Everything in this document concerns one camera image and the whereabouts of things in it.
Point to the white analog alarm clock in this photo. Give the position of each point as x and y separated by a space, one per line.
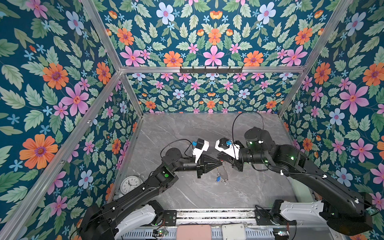
130 183

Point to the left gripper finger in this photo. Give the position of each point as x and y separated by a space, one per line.
218 170
212 162

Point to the white box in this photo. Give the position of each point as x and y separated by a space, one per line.
234 232

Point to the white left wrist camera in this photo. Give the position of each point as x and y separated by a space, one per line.
199 147

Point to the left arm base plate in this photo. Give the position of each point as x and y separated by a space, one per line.
166 218

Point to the green circuit board right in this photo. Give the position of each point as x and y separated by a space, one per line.
281 235

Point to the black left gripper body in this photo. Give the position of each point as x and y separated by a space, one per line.
200 167

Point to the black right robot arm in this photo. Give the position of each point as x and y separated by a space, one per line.
343 210

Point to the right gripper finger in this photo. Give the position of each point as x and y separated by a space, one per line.
228 165
223 157

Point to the green circuit board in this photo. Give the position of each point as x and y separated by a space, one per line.
281 235
160 233

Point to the aluminium front rail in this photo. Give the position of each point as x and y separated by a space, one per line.
216 217

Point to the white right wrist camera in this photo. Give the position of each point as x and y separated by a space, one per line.
229 147

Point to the green circuit board left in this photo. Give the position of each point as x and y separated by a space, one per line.
160 233

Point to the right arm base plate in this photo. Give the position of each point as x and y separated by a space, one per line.
264 218

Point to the pink box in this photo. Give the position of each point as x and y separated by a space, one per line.
194 232

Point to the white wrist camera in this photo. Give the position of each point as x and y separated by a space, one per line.
229 147
199 147

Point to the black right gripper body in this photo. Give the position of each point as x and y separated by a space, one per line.
237 163

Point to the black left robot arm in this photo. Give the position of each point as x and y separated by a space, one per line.
138 208

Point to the black wall hook rail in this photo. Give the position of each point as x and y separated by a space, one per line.
211 70

